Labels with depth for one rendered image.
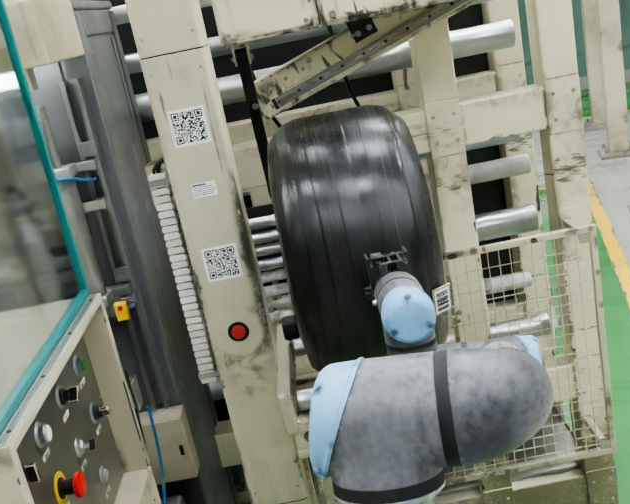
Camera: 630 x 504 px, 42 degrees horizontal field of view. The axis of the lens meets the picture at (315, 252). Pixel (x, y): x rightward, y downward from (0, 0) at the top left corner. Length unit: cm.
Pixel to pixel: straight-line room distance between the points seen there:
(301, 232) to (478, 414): 79
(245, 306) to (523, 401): 101
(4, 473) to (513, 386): 62
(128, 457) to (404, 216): 71
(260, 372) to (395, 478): 102
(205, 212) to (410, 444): 98
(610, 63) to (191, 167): 562
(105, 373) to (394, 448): 89
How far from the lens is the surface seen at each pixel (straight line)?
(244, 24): 189
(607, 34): 699
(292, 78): 203
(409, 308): 115
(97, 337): 157
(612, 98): 706
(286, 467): 191
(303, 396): 175
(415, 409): 79
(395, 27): 204
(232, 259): 171
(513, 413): 81
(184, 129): 165
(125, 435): 165
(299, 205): 152
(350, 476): 83
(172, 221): 170
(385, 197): 152
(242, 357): 178
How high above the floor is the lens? 171
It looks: 17 degrees down
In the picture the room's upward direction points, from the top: 11 degrees counter-clockwise
